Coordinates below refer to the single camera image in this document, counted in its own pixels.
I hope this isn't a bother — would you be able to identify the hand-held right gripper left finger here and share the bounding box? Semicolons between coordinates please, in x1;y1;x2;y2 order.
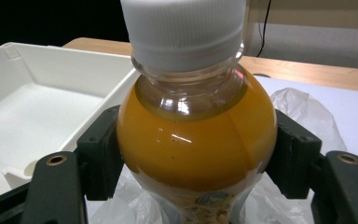
21;105;126;224

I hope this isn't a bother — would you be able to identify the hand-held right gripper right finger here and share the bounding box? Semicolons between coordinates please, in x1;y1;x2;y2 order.
265;108;358;224

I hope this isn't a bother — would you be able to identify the clear plastic bag smiley print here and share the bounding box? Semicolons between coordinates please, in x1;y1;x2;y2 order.
88;87;349;224

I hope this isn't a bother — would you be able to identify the white plastic bin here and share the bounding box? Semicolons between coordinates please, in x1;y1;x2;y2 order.
0;41;142;202

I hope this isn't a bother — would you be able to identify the orange juice bottle white cap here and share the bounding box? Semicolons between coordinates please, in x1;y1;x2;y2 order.
116;0;279;224

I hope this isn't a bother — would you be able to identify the white table cover sheet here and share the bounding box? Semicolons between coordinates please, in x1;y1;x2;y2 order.
253;75;358;171

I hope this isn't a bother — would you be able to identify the black hanging cable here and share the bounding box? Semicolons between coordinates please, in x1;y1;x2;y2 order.
256;0;273;59

